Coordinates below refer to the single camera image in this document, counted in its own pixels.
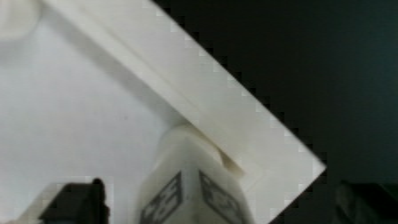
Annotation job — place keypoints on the white leg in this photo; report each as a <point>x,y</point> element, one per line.
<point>190,193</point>

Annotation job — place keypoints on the white square tabletop part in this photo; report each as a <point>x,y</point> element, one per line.
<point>107,80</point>

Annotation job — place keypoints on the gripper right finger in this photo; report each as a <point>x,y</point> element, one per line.
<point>366,203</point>

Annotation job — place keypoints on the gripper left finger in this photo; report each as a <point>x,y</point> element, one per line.
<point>77,206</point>

